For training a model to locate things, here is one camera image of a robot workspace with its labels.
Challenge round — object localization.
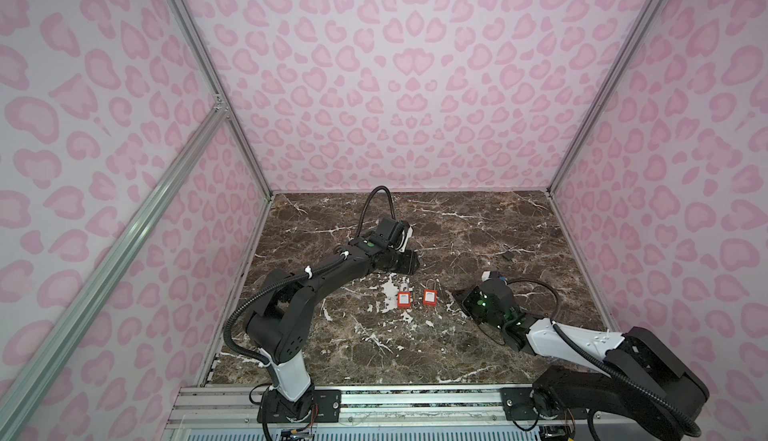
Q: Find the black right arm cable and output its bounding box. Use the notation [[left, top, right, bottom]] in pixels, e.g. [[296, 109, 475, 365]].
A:
[[506, 277, 703, 439]]

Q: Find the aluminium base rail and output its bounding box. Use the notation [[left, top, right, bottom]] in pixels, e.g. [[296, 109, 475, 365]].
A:
[[161, 382, 691, 441]]

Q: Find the red padlock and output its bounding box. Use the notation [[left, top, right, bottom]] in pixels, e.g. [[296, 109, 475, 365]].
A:
[[422, 289, 438, 307], [396, 291, 413, 310]]

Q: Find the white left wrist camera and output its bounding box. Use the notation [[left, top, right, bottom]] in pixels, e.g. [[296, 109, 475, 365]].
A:
[[397, 226, 413, 252]]

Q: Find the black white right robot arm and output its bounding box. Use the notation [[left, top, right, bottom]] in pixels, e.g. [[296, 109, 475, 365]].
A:
[[451, 271, 710, 440]]

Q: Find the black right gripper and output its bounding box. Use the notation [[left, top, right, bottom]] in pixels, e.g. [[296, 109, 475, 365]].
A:
[[448, 285, 505, 331]]

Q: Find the diagonal aluminium frame bar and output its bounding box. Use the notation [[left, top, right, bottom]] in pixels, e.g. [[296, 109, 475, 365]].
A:
[[1, 106, 228, 440]]

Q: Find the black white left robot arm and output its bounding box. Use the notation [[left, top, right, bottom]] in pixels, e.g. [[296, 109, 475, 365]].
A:
[[222, 217, 420, 402]]

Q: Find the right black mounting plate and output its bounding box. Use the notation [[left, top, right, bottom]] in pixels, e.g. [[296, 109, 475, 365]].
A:
[[499, 385, 539, 422]]

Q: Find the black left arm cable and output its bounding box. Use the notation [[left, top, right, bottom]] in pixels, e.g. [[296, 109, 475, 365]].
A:
[[223, 185, 397, 367]]

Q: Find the black mounting plate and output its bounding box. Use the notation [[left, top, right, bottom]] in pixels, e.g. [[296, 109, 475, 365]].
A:
[[258, 387, 342, 424], [499, 385, 539, 422]]

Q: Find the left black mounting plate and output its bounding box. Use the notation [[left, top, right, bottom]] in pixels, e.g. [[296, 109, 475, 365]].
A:
[[258, 387, 342, 424]]

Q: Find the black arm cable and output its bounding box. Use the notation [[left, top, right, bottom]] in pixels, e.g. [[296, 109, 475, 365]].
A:
[[223, 185, 397, 367], [506, 277, 703, 439]]

